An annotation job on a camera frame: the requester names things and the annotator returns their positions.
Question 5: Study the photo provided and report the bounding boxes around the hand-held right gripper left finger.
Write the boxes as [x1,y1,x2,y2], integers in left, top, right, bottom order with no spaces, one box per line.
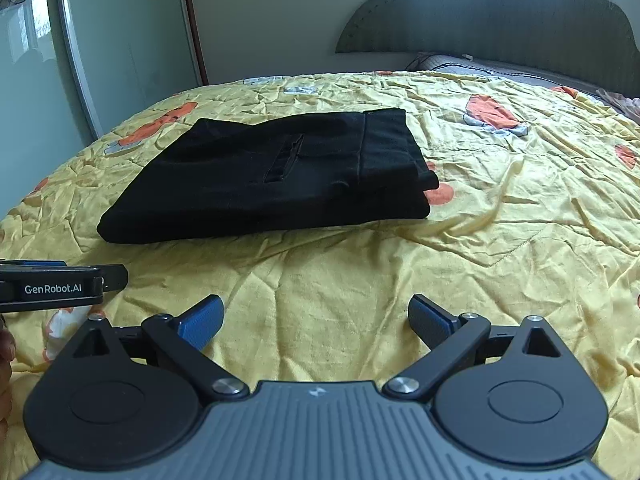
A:
[65,294,251,402]

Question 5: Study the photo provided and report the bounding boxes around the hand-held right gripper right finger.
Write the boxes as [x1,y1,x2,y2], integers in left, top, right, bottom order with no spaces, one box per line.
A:
[382,294,569,402]

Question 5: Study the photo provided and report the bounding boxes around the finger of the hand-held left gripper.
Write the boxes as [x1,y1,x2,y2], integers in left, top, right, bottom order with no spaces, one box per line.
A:
[97,263,129,293]
[0,259,69,271]

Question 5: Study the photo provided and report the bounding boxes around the black pants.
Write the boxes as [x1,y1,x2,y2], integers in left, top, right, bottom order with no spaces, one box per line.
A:
[96,108,441,246]

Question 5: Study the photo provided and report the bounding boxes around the person's left hand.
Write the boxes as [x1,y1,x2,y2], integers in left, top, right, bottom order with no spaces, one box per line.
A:
[0,327,17,441]

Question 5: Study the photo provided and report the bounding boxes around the yellow printed bedspread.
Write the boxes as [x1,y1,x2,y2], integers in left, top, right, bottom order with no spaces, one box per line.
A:
[0,71,640,480]

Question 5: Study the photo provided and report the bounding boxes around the glass wardrobe door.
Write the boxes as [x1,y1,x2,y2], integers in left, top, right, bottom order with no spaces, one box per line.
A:
[0,0,207,213]

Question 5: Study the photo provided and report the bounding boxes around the pink cloth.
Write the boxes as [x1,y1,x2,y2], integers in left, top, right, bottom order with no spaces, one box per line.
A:
[595,87,640,122]

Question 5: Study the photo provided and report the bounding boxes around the dark padded headboard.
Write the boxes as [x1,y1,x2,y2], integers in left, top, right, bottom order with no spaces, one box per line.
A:
[334,0,640,67]

